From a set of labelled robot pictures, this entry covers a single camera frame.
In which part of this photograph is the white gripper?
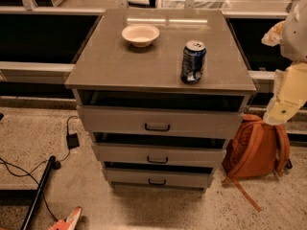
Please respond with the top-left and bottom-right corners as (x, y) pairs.
(261, 21), (307, 126)

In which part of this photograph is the grey top drawer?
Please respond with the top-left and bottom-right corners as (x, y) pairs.
(77, 105), (243, 139)

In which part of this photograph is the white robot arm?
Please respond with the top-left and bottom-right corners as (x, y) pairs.
(261, 0), (307, 125)

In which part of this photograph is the grey drawer cabinet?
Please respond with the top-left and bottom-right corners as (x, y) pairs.
(65, 9), (256, 176)

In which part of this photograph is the grey bottom drawer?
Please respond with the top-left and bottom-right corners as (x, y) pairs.
(103, 169), (213, 188)

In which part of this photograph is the dented blue soda can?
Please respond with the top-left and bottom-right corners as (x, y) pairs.
(180, 40), (206, 83)

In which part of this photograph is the orange backpack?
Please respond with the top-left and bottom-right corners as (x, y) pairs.
(222, 114), (291, 212)

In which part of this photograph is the black power adapter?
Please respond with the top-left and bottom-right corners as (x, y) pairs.
(66, 133), (80, 150)

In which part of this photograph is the white metal railing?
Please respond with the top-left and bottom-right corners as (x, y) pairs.
(0, 0), (298, 84)

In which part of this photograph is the black metal pole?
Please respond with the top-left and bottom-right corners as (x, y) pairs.
(20, 155), (56, 230)

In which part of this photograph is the orange white object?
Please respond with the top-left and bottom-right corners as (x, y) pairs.
(48, 206), (83, 230)

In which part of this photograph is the black floor cable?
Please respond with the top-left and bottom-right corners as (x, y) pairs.
(0, 115), (80, 222)

